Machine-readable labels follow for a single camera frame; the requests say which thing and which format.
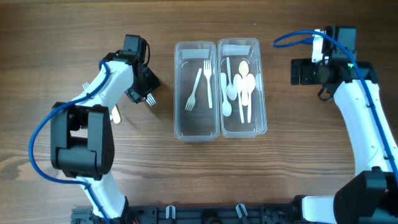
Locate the thin white fork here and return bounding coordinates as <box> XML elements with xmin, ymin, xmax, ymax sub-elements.
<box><xmin>185</xmin><ymin>68</ymin><xmax>202</xmax><ymax>111</ymax></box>
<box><xmin>203</xmin><ymin>60</ymin><xmax>213</xmax><ymax>109</ymax></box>
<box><xmin>146</xmin><ymin>93</ymin><xmax>156</xmax><ymax>106</ymax></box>

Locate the white plastic spoon large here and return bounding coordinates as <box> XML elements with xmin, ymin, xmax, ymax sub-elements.
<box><xmin>233</xmin><ymin>74</ymin><xmax>244</xmax><ymax>123</ymax></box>

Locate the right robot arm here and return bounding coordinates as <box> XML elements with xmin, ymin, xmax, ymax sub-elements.
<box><xmin>291</xmin><ymin>26</ymin><xmax>397</xmax><ymax>223</ymax></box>

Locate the thin white plastic spoon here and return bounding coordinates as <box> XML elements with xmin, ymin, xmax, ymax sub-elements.
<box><xmin>226</xmin><ymin>57</ymin><xmax>237</xmax><ymax>100</ymax></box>

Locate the clear plastic container right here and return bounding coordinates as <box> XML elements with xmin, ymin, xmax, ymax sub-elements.
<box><xmin>217</xmin><ymin>38</ymin><xmax>267</xmax><ymax>138</ymax></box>

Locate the short white plastic spoon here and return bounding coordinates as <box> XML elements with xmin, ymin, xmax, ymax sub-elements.
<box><xmin>220</xmin><ymin>73</ymin><xmax>232</xmax><ymax>116</ymax></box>

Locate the yellow plastic fork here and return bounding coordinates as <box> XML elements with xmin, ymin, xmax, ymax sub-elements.
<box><xmin>111</xmin><ymin>106</ymin><xmax>121</xmax><ymax>124</ymax></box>

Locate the clear plastic container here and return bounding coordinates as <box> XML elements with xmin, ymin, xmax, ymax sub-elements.
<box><xmin>174</xmin><ymin>41</ymin><xmax>220</xmax><ymax>142</ymax></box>
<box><xmin>217</xmin><ymin>38</ymin><xmax>267</xmax><ymax>138</ymax></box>

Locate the clear plastic container left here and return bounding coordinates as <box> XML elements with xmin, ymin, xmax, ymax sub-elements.
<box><xmin>174</xmin><ymin>41</ymin><xmax>220</xmax><ymax>142</ymax></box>

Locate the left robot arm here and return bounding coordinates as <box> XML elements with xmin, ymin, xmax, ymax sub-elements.
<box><xmin>50</xmin><ymin>34</ymin><xmax>160</xmax><ymax>223</ymax></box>

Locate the yellow plastic spoon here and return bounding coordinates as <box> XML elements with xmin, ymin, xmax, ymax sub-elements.
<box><xmin>239</xmin><ymin>60</ymin><xmax>249</xmax><ymax>106</ymax></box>

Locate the white plastic fork wide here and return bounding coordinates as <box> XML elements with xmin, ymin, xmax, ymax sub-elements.
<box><xmin>82</xmin><ymin>82</ymin><xmax>89</xmax><ymax>90</ymax></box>

